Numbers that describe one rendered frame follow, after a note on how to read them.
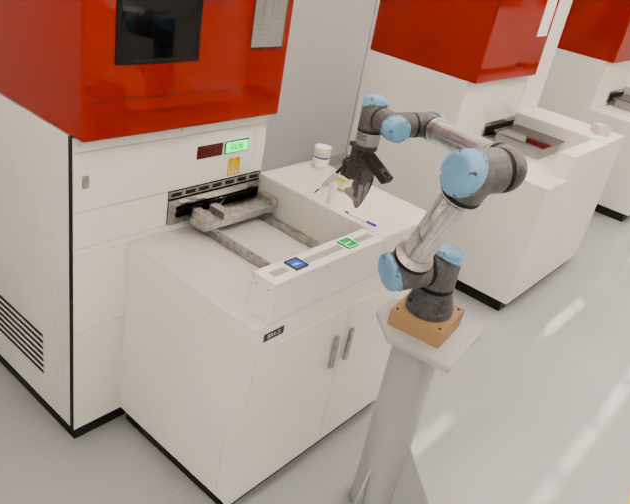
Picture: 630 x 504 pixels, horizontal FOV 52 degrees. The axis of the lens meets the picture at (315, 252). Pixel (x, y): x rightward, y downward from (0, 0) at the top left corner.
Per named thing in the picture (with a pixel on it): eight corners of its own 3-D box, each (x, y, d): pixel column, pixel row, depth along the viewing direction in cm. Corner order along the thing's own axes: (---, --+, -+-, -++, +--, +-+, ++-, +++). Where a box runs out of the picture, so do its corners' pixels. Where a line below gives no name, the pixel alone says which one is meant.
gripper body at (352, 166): (353, 172, 212) (360, 137, 207) (374, 182, 208) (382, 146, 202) (339, 176, 207) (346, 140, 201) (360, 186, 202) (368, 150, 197)
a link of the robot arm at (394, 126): (424, 118, 187) (403, 106, 195) (392, 119, 182) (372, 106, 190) (418, 144, 190) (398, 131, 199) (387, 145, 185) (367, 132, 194)
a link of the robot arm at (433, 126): (554, 154, 160) (436, 102, 198) (521, 155, 155) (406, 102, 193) (541, 197, 166) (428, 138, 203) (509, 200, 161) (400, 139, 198)
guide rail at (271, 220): (246, 211, 258) (247, 204, 256) (250, 210, 259) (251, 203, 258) (342, 266, 232) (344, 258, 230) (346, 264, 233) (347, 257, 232)
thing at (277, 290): (246, 310, 197) (252, 270, 190) (355, 261, 237) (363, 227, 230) (268, 325, 192) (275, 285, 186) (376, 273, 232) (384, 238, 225)
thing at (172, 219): (166, 224, 231) (167, 200, 227) (254, 199, 263) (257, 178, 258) (169, 226, 230) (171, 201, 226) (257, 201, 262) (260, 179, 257)
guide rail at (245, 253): (193, 227, 238) (194, 219, 237) (197, 226, 240) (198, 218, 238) (292, 288, 212) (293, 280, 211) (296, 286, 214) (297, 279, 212)
